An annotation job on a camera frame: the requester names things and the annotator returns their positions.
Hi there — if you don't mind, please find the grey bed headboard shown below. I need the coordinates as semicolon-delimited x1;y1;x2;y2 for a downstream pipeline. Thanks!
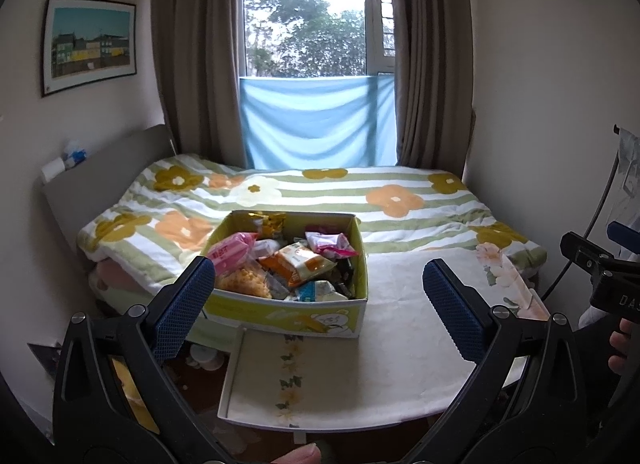
40;124;173;245

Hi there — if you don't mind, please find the pink bed sheet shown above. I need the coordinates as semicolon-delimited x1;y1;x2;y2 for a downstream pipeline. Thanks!
90;259;173;315

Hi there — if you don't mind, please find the blue white tissue pack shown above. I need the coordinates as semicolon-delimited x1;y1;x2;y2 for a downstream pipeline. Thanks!
62;141;88;165

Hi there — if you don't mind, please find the pink white candy packet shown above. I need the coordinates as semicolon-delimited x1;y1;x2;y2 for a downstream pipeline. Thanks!
304;231;362;262

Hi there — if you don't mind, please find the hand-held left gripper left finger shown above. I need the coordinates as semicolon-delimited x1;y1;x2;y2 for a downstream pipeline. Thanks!
52;255;222;464

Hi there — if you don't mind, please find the gold yellow snack packet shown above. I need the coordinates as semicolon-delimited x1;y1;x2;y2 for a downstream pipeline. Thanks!
248;211;289;240

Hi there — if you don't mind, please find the pink snack packet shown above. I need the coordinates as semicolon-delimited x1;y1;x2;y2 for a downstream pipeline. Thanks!
206;233;257;276

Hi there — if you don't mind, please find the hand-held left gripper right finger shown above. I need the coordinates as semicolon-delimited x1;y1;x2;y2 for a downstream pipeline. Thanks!
414;258;589;464

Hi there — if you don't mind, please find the clear bag of orange puffs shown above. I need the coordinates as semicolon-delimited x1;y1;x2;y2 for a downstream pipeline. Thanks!
216;264;275;300

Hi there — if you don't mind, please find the white table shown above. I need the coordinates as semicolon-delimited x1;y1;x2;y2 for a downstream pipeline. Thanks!
217;249;551;432

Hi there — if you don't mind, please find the person's right hand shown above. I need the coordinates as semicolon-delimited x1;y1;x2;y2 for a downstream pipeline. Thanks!
610;318;640;376

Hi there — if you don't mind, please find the framed picture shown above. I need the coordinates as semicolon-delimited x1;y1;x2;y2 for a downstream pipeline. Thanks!
41;0;137;98

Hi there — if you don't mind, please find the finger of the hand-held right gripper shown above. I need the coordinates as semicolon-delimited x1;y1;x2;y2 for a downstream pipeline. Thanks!
560;231;617;278
607;221;640;251

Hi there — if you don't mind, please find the person's left hand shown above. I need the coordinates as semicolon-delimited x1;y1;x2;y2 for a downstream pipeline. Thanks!
270;442;322;464

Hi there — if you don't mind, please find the cream floral table cloth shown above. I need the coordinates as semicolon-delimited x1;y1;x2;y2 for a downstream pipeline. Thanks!
227;250;548;427

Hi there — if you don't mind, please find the green cardboard box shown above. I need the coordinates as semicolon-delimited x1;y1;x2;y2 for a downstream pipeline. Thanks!
197;210;370;340

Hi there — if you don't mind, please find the window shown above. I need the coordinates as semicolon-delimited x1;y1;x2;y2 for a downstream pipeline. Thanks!
244;0;396;79

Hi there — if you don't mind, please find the orange white bread packet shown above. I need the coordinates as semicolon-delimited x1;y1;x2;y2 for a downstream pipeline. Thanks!
259;243;337;288

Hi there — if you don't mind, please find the grey green cloth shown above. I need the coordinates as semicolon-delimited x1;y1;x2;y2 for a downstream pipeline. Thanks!
617;131;640;180

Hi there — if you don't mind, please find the dark green snack packet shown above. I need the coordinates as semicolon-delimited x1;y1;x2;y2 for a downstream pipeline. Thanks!
339;258;357;295

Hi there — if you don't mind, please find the light blue shirt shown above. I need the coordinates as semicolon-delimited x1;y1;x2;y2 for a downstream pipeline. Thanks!
607;181;640;257

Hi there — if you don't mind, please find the white cup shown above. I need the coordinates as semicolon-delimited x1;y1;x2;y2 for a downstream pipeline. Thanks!
189;343;226;371

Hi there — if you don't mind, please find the floral striped blanket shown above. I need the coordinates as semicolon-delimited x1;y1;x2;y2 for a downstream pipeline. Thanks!
76;153;548;295

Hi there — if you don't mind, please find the metal clothes rack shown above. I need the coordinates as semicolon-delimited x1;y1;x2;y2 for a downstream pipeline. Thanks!
542;124;640;300

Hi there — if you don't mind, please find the brown curtain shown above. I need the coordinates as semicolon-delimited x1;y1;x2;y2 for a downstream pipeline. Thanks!
151;0;246;167
387;0;475;180

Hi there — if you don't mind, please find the blue snack packet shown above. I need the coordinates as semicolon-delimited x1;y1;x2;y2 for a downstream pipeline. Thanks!
295;280;351;302

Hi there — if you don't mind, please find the light blue cloth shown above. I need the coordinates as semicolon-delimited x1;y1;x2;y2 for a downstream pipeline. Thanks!
240;73;398;170

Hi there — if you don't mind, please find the dark book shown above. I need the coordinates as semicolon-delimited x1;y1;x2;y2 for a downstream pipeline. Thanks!
27;341;66;380

